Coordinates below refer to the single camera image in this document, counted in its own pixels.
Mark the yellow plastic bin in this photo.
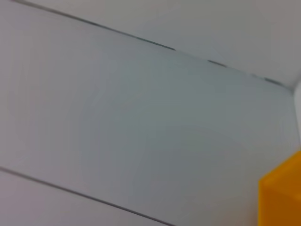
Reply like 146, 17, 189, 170
258, 150, 301, 226

